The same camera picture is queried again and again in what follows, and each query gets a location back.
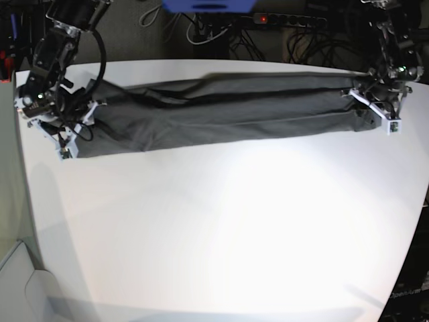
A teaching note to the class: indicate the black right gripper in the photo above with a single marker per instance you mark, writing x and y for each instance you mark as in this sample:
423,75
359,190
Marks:
65,132

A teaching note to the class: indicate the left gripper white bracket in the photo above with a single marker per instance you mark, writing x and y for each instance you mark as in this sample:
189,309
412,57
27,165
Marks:
385,97

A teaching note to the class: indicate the dark grey t-shirt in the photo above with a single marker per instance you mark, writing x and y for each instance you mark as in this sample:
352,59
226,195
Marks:
223,108

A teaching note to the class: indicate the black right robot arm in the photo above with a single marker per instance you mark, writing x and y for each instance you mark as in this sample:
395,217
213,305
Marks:
45,100

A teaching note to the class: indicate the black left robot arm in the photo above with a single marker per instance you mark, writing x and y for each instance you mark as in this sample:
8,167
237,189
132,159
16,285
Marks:
382,30

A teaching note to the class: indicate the red black clamp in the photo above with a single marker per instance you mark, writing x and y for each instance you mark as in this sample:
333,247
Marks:
7,67

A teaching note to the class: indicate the black power strip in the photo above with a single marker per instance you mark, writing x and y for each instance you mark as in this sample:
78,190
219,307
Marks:
286,20

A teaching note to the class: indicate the blue plastic box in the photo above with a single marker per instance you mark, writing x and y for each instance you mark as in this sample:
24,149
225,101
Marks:
208,6

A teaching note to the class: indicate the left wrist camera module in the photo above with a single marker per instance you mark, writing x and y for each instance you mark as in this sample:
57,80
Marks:
393,126

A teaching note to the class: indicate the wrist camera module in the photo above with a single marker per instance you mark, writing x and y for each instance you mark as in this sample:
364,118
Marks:
393,126
64,154

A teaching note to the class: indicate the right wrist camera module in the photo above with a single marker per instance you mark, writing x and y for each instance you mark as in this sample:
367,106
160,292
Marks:
64,154

